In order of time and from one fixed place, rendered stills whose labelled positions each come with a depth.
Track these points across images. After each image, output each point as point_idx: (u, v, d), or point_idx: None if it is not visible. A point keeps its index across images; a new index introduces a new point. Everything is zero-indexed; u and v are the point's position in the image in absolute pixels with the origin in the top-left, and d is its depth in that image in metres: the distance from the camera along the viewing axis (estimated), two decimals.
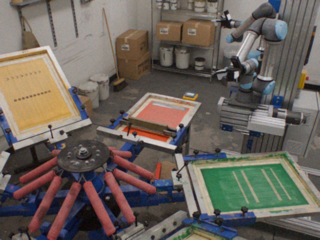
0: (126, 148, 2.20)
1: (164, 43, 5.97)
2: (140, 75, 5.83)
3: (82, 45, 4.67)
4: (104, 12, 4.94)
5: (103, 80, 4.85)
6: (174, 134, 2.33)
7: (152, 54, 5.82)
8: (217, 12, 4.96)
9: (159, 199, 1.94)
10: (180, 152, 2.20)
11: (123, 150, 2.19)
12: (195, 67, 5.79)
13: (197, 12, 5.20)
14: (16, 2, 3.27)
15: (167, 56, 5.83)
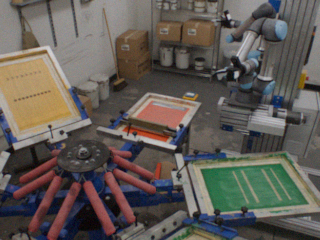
0: (126, 148, 2.20)
1: (164, 43, 5.97)
2: (140, 75, 5.83)
3: (82, 45, 4.67)
4: (104, 12, 4.94)
5: (103, 80, 4.85)
6: (174, 134, 2.33)
7: (152, 54, 5.82)
8: (217, 12, 4.96)
9: (159, 199, 1.94)
10: (180, 152, 2.20)
11: (123, 150, 2.19)
12: (195, 67, 5.79)
13: (197, 12, 5.20)
14: (16, 2, 3.27)
15: (167, 56, 5.83)
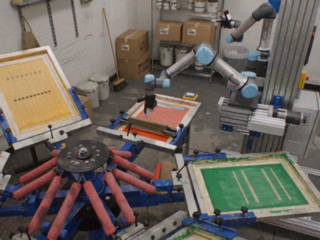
0: (126, 148, 2.20)
1: (164, 43, 5.97)
2: (140, 75, 5.83)
3: (82, 45, 4.67)
4: (104, 12, 4.94)
5: (103, 80, 4.85)
6: (174, 134, 2.33)
7: (152, 54, 5.82)
8: (217, 12, 4.96)
9: (159, 199, 1.94)
10: (180, 152, 2.20)
11: (123, 150, 2.19)
12: (195, 67, 5.79)
13: (197, 12, 5.20)
14: (16, 2, 3.27)
15: (167, 56, 5.83)
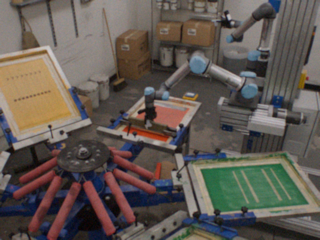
0: (126, 148, 2.20)
1: (164, 43, 5.97)
2: (140, 75, 5.83)
3: (82, 45, 4.67)
4: (104, 12, 4.94)
5: (103, 80, 4.85)
6: (174, 134, 2.33)
7: (152, 54, 5.82)
8: (217, 12, 4.96)
9: (159, 199, 1.94)
10: (180, 152, 2.20)
11: (123, 150, 2.19)
12: None
13: (197, 12, 5.20)
14: (16, 2, 3.27)
15: (167, 56, 5.83)
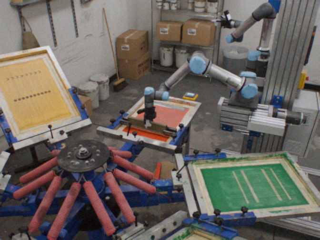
0: (126, 148, 2.20)
1: (164, 43, 5.97)
2: (140, 75, 5.83)
3: (82, 45, 4.67)
4: (104, 12, 4.94)
5: (103, 80, 4.85)
6: (174, 134, 2.33)
7: (152, 54, 5.82)
8: (217, 12, 4.96)
9: (159, 199, 1.94)
10: (180, 152, 2.20)
11: (123, 150, 2.19)
12: None
13: (197, 12, 5.20)
14: (16, 2, 3.27)
15: (167, 56, 5.83)
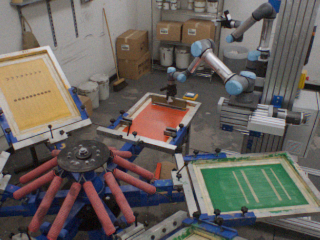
0: (126, 148, 2.20)
1: (164, 43, 5.97)
2: (140, 75, 5.83)
3: (82, 45, 4.67)
4: (104, 12, 4.94)
5: (103, 80, 4.85)
6: (174, 134, 2.33)
7: (152, 54, 5.82)
8: (217, 12, 4.96)
9: (159, 199, 1.94)
10: (180, 152, 2.20)
11: (123, 150, 2.19)
12: None
13: (197, 12, 5.20)
14: (16, 2, 3.27)
15: (167, 56, 5.83)
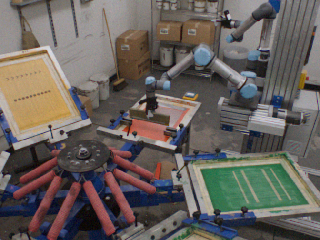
0: (126, 148, 2.20)
1: (164, 43, 5.97)
2: (140, 75, 5.83)
3: (82, 45, 4.67)
4: (104, 12, 4.94)
5: (103, 80, 4.85)
6: (174, 134, 2.33)
7: (152, 54, 5.82)
8: (217, 12, 4.96)
9: (159, 199, 1.94)
10: (180, 152, 2.20)
11: (123, 150, 2.19)
12: (195, 67, 5.79)
13: (197, 12, 5.20)
14: (16, 2, 3.27)
15: (167, 56, 5.83)
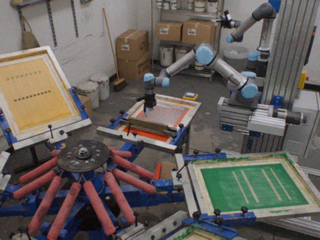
0: (126, 148, 2.20)
1: (164, 43, 5.97)
2: (140, 75, 5.83)
3: (82, 45, 4.67)
4: (104, 12, 4.94)
5: (103, 80, 4.85)
6: (174, 134, 2.33)
7: (152, 54, 5.82)
8: (217, 12, 4.96)
9: (159, 199, 1.94)
10: (180, 152, 2.20)
11: (123, 150, 2.19)
12: (195, 67, 5.79)
13: (197, 12, 5.20)
14: (16, 2, 3.27)
15: (167, 56, 5.83)
